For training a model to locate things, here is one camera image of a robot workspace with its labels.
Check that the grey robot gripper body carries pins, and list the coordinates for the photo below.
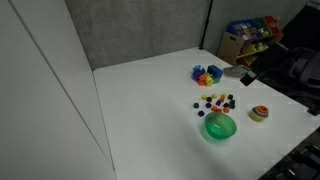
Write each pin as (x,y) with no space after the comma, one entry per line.
(236,72)

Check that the dark robot arm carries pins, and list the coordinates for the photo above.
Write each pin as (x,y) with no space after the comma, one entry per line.
(301,78)

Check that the big green toy block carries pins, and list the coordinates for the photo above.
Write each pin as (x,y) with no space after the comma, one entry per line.
(217,80)

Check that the big blue toy block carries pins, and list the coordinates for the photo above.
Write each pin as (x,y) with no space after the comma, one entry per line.
(215,71)

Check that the big yellow toy block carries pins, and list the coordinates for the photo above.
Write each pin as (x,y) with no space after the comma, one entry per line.
(209,80)

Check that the big orange toy block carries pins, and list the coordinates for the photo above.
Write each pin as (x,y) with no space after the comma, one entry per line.
(202,79)

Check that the big purple toy block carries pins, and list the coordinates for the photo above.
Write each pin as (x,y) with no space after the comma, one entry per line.
(197,74)

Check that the green translucent plastic bowl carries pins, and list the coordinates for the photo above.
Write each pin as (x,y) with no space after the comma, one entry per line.
(218,128)

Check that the yellow small cube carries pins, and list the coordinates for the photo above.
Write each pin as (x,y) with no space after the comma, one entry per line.
(223,95)
(204,97)
(214,96)

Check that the wooden toy storage shelf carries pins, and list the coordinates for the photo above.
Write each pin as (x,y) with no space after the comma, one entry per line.
(228,45)

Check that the yellow toy storage bin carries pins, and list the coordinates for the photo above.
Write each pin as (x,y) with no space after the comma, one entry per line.
(252,49)

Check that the dark green small cube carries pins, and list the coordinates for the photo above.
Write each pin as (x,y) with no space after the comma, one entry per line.
(232,101)
(196,105)
(232,106)

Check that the orange small cube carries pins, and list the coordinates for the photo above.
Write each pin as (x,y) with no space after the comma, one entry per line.
(226,109)
(221,99)

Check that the blue small cube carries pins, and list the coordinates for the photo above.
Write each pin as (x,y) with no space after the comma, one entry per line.
(217,102)
(201,113)
(208,105)

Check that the light blue toy piece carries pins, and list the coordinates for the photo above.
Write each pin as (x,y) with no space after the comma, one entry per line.
(196,67)

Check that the blue toy storage bin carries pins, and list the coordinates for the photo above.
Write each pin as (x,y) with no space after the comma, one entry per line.
(245,28)

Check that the orange stacking cup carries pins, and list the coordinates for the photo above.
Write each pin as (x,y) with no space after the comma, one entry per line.
(262,108)

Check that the black vertical pole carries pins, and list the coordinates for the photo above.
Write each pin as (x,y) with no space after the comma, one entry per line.
(206,23)

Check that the red toy storage bin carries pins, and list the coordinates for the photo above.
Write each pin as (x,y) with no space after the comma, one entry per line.
(272,24)

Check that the black background object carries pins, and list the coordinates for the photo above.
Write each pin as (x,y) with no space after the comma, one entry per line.
(301,23)

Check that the black equipment frame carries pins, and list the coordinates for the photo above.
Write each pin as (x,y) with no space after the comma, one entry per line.
(296,160)

